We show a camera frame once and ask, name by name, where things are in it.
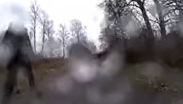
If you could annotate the row of bare trees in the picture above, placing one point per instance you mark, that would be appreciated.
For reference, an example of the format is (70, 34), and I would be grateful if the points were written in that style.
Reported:
(61, 38)

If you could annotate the person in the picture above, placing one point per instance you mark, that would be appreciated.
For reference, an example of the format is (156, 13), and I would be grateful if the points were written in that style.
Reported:
(19, 60)

